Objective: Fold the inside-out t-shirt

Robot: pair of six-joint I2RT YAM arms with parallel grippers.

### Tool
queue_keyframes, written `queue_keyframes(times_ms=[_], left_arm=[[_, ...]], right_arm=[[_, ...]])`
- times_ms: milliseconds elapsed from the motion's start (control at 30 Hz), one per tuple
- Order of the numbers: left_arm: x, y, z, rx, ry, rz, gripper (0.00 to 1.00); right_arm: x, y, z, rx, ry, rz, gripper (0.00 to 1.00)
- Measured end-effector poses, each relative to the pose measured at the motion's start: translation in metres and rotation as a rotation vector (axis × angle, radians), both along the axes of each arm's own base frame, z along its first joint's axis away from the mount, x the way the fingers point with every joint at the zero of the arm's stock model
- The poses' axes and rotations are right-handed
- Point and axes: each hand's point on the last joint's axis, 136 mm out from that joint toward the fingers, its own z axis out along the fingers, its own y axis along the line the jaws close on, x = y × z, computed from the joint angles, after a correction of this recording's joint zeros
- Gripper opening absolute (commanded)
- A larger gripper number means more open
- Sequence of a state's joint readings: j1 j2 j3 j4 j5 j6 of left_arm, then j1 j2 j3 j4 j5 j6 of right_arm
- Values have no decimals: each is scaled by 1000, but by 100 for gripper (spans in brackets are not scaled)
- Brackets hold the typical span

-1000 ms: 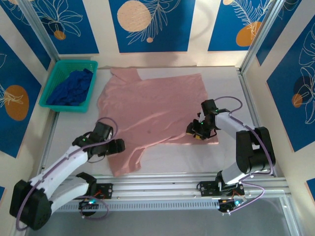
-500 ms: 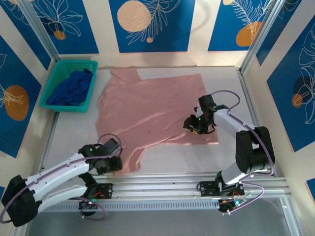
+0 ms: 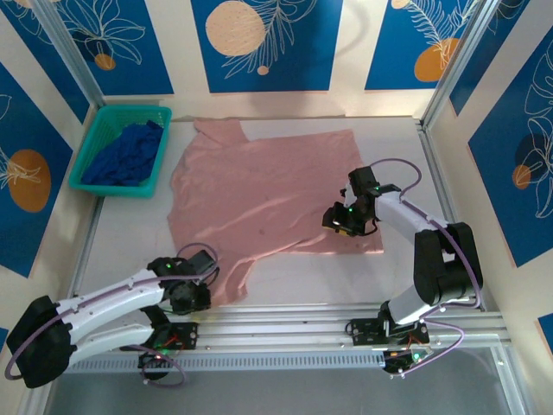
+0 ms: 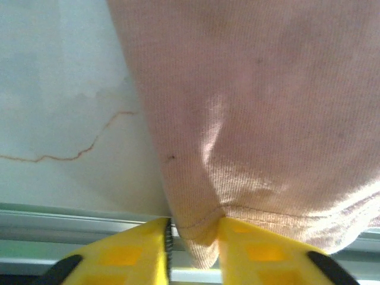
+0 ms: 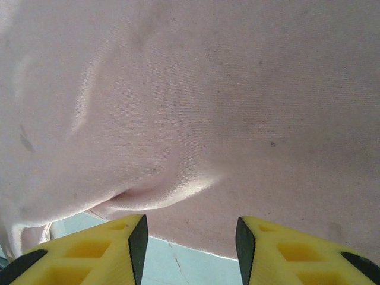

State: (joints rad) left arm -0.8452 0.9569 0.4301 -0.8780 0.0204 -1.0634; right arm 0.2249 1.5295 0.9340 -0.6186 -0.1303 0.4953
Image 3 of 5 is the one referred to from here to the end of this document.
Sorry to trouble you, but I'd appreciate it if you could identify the aluminium rail frame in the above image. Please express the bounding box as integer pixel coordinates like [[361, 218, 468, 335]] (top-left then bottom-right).
[[36, 302, 515, 360]]

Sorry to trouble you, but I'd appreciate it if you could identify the teal plastic basket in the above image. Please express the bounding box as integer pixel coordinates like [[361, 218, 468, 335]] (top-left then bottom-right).
[[68, 105, 173, 199]]

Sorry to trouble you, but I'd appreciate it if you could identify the grey slotted cable duct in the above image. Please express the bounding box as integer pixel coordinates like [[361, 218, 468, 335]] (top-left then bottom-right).
[[54, 354, 386, 374]]

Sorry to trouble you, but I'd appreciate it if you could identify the blue poster with beige circle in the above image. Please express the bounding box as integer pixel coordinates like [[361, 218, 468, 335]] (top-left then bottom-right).
[[191, 0, 345, 94]]

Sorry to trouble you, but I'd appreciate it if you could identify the aluminium corner post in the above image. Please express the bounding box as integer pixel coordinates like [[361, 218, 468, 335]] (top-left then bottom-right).
[[32, 0, 123, 136], [419, 0, 507, 131]]

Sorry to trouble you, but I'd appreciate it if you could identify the blue garment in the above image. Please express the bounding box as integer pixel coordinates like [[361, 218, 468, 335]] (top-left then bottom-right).
[[80, 119, 165, 189]]

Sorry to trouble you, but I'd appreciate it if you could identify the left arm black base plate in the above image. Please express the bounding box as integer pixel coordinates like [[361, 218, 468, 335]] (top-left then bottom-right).
[[119, 322, 200, 352]]

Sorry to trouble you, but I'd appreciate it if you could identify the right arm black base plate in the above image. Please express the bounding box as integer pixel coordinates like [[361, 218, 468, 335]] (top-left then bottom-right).
[[345, 317, 432, 348]]

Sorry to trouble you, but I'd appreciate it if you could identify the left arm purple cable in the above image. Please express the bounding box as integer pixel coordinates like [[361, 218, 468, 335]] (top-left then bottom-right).
[[3, 243, 220, 388]]

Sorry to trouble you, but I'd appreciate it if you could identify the blue floral wall poster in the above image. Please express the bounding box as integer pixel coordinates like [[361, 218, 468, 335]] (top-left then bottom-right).
[[51, 0, 175, 97], [0, 0, 91, 125], [467, 25, 553, 269], [448, 0, 531, 117]]

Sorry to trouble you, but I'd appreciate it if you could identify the blue poster with orange circle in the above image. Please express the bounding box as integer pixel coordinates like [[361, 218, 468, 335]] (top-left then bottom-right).
[[0, 60, 75, 278], [365, 0, 483, 92]]

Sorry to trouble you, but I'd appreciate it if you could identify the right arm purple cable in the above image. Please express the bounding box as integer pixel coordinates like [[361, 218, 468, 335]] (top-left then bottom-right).
[[369, 157, 484, 375]]

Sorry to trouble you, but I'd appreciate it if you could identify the pink t-shirt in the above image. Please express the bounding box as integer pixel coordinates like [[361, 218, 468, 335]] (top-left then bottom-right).
[[166, 117, 385, 306]]

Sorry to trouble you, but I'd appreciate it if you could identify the aluminium table side rail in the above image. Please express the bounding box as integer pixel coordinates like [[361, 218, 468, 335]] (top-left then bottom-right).
[[64, 123, 126, 321], [415, 120, 488, 312]]

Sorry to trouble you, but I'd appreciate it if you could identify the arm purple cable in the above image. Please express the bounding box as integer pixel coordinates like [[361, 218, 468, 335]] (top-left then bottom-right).
[[369, 157, 484, 375], [3, 243, 220, 388]]

